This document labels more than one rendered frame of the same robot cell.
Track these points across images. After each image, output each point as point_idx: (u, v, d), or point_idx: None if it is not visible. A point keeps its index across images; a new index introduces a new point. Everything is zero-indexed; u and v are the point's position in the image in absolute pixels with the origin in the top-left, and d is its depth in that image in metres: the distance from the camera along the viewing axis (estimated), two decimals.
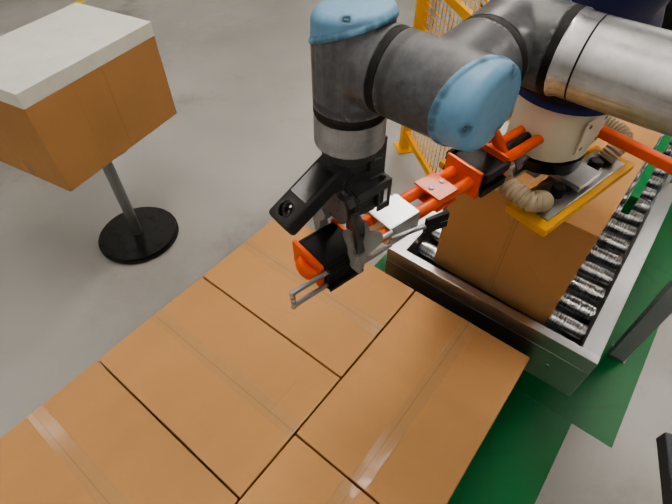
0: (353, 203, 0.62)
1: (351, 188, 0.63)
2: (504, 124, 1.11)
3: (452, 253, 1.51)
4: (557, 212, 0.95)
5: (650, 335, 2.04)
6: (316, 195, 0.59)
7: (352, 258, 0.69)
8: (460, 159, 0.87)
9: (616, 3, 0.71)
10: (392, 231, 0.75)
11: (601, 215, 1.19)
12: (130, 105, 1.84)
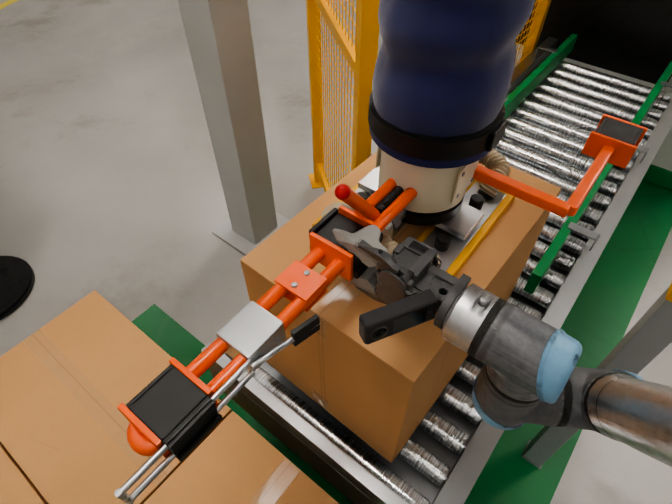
0: None
1: None
2: (376, 168, 1.00)
3: (276, 355, 1.10)
4: (446, 268, 0.85)
5: None
6: (402, 330, 0.66)
7: None
8: (326, 237, 0.73)
9: (441, 48, 0.61)
10: (250, 361, 0.59)
11: (429, 340, 0.78)
12: None
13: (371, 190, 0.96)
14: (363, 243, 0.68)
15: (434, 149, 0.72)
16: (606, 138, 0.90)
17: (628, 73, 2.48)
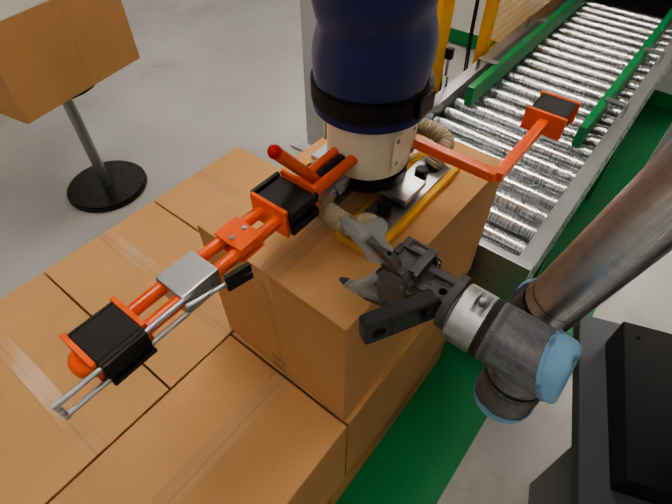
0: None
1: None
2: None
3: (238, 321, 1.17)
4: (385, 231, 0.91)
5: None
6: (402, 331, 0.66)
7: (353, 290, 0.77)
8: (266, 197, 0.80)
9: (360, 18, 0.67)
10: (183, 300, 0.66)
11: None
12: (89, 42, 1.87)
13: None
14: (372, 239, 0.66)
15: (364, 115, 0.78)
16: (540, 112, 0.96)
17: (643, 13, 2.88)
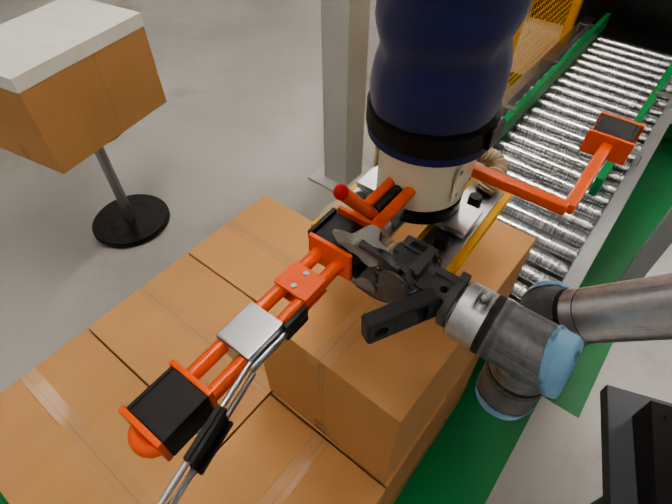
0: None
1: None
2: (374, 167, 1.00)
3: (280, 386, 1.23)
4: (445, 267, 0.85)
5: None
6: (404, 329, 0.67)
7: None
8: (325, 237, 0.73)
9: (438, 47, 0.61)
10: (251, 362, 0.59)
11: (414, 384, 0.90)
12: (121, 92, 1.93)
13: (369, 189, 0.96)
14: (363, 243, 0.68)
15: (432, 148, 0.72)
16: (604, 136, 0.90)
17: (652, 47, 2.95)
